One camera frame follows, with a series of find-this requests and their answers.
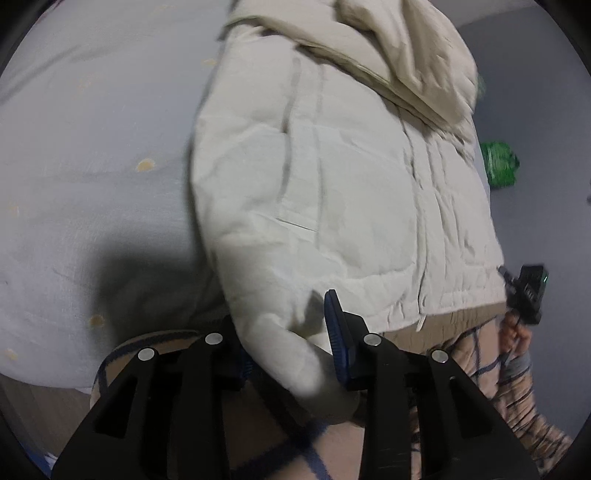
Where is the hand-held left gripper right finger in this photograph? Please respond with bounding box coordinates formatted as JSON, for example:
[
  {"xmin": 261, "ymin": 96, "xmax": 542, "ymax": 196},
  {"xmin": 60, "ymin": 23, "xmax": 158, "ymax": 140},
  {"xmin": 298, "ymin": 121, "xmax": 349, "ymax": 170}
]
[{"xmin": 323, "ymin": 289, "xmax": 541, "ymax": 480}]

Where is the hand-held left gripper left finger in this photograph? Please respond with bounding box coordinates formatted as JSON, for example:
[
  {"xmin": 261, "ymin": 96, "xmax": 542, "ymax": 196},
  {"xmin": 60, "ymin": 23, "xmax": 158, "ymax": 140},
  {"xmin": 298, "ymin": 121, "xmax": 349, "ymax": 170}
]
[{"xmin": 51, "ymin": 318, "xmax": 254, "ymax": 480}]

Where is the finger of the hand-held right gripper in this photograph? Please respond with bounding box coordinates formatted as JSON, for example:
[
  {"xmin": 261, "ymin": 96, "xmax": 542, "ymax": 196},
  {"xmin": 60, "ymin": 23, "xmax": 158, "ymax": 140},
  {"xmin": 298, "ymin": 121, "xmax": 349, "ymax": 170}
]
[{"xmin": 498, "ymin": 264, "xmax": 518, "ymax": 296}]

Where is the cream hooded puffer jacket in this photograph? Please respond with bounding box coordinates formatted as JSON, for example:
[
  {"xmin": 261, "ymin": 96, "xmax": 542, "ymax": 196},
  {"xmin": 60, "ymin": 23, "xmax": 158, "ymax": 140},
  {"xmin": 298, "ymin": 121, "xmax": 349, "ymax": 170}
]
[{"xmin": 190, "ymin": 0, "xmax": 506, "ymax": 423}]

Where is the person's right forearm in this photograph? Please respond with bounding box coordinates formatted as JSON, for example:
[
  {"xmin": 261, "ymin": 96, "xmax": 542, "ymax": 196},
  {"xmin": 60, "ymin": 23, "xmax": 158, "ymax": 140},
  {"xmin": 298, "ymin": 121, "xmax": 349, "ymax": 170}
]
[{"xmin": 489, "ymin": 351, "xmax": 575, "ymax": 467}]

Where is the person's right hand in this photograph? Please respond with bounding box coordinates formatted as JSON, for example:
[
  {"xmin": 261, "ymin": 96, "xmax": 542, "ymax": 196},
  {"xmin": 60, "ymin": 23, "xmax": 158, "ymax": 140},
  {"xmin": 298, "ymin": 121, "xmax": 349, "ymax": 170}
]
[{"xmin": 501, "ymin": 311, "xmax": 533, "ymax": 361}]

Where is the person's plaid clothing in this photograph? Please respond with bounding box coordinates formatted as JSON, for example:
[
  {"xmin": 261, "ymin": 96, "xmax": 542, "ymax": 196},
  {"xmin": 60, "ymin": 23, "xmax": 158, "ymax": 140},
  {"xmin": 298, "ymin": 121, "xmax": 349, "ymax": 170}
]
[{"xmin": 90, "ymin": 311, "xmax": 506, "ymax": 480}]

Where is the green shopping bag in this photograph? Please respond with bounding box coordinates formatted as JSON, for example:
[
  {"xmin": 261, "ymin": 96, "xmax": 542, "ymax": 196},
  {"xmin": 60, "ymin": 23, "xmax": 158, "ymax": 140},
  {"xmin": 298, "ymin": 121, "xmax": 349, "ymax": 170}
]
[{"xmin": 479, "ymin": 140, "xmax": 522, "ymax": 190}]

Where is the bed with light grey sheet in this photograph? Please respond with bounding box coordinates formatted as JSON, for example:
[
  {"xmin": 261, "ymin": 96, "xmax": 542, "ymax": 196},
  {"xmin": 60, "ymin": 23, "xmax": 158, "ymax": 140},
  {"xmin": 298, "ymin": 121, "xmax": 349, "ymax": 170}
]
[{"xmin": 0, "ymin": 0, "xmax": 241, "ymax": 398}]

